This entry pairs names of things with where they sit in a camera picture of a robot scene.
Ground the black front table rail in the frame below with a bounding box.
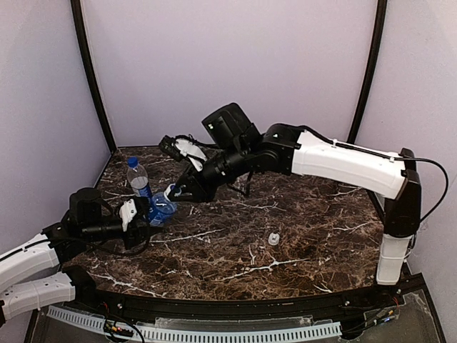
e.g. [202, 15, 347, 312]
[63, 266, 425, 322]

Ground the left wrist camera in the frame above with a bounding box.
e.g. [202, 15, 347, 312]
[115, 197, 149, 232]

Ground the clear bottle cap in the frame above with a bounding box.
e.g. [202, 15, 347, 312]
[268, 232, 280, 246]

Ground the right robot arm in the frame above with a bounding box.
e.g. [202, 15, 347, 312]
[167, 103, 422, 286]

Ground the left black frame post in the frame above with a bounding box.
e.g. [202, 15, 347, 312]
[70, 0, 117, 154]

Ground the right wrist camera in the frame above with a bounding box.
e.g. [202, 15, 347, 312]
[159, 135, 209, 172]

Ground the right black frame post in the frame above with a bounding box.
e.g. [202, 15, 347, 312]
[346, 0, 388, 144]

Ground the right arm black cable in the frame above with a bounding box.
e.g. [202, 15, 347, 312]
[399, 156, 449, 222]

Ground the small circuit board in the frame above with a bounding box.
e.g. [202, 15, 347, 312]
[102, 320, 134, 339]

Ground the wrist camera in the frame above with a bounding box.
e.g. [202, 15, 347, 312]
[115, 197, 149, 232]
[159, 135, 209, 172]

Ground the white slotted cable duct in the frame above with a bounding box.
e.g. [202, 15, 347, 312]
[47, 306, 342, 342]

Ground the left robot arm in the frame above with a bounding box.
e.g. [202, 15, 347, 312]
[1, 187, 152, 323]

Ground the white cap water bottle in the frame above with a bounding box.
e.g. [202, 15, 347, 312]
[148, 191, 177, 227]

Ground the blue cap water bottle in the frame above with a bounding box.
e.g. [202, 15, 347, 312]
[127, 156, 151, 198]

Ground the white blue bottle cap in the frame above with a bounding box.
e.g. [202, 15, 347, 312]
[164, 184, 176, 201]

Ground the black frame post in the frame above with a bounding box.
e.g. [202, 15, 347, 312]
[346, 0, 388, 144]
[70, 0, 117, 154]

